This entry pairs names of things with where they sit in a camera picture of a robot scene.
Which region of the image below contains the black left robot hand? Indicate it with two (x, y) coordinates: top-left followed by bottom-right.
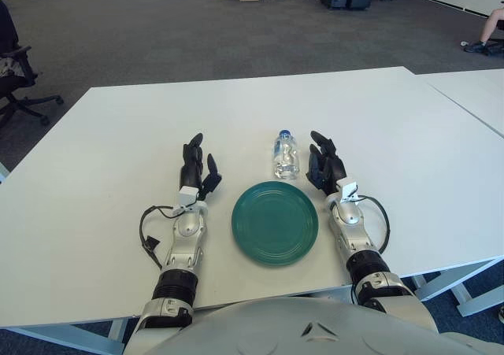
(179, 132), (223, 203)

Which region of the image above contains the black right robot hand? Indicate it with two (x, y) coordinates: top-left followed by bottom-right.
(306, 130), (348, 195)

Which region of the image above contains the clear plastic water bottle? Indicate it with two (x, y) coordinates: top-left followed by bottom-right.
(271, 129), (300, 181)

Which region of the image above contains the green round plate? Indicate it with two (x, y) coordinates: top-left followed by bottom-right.
(231, 180), (319, 269)

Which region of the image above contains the grey robot torso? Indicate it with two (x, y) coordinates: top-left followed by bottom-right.
(121, 295), (504, 355)

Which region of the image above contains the black office chair with armrest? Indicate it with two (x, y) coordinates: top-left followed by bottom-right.
(0, 0), (65, 127)

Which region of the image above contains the seated person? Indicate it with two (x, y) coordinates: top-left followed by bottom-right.
(463, 6), (504, 54)

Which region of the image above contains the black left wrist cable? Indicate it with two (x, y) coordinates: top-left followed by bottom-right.
(138, 204), (186, 272)

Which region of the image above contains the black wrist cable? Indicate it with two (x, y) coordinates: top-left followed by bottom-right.
(138, 204), (186, 272)
(354, 194), (391, 253)

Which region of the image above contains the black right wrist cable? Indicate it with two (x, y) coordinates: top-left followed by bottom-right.
(354, 194), (391, 253)

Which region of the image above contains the white table leg frame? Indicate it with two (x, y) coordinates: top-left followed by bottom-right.
(409, 254), (504, 319)
(0, 318), (132, 355)

